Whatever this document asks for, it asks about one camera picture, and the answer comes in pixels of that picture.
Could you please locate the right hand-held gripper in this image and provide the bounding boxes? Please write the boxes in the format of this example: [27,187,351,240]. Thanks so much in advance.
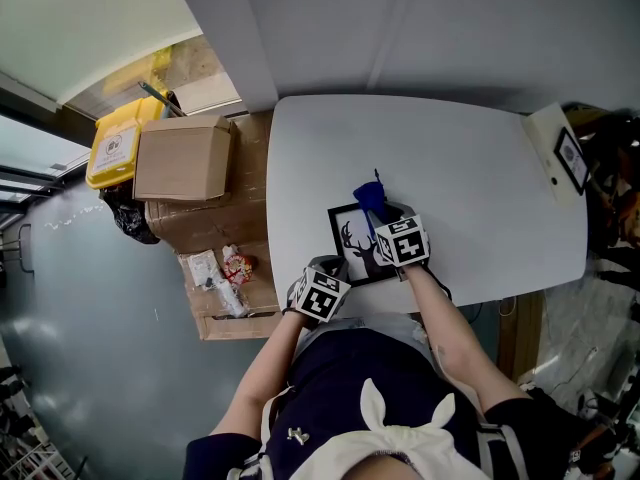
[366,200,432,283]

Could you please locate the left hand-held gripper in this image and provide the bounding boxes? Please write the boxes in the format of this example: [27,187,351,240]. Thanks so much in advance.
[285,255,352,330]

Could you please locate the black picture frame deer print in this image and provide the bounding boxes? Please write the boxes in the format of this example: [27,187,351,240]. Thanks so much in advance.
[327,203,407,288]

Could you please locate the blue cloth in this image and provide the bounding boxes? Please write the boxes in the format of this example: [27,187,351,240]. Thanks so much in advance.
[352,168,389,225]

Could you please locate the person's right forearm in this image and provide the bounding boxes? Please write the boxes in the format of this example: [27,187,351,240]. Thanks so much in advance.
[405,262,532,417]

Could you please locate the person's left forearm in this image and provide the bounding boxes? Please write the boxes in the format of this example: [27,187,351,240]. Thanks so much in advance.
[209,308,314,438]

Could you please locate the small black framed picture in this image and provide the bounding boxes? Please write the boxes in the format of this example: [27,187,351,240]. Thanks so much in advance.
[553,126,591,197]

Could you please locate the red and white snack packet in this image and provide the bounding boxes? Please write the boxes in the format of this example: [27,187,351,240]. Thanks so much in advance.
[221,245,259,285]

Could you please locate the clear plastic wrapped bottle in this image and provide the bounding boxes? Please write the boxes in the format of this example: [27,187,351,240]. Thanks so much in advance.
[214,283,250,319]

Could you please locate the white table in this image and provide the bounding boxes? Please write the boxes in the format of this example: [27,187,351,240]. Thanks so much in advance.
[265,93,590,317]

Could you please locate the large flat cardboard box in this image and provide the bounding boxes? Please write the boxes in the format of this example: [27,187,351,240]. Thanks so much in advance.
[144,112,282,342]

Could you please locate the white plastic packet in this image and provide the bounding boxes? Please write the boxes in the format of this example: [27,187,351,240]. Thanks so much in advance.
[184,248,225,292]

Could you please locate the person's navy and white clothing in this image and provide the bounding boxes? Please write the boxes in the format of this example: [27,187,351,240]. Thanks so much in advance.
[185,312,616,480]

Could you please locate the cream rectangular box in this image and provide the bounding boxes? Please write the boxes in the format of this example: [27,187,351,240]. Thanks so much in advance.
[519,101,591,207]

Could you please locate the small brown cardboard box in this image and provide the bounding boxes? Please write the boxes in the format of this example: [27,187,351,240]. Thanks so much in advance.
[132,113,234,203]

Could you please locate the black plastic bag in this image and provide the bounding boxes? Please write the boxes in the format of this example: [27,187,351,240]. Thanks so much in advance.
[99,185,161,245]

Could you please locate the yellow bin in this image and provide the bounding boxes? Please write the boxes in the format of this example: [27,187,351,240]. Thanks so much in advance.
[84,93,171,191]

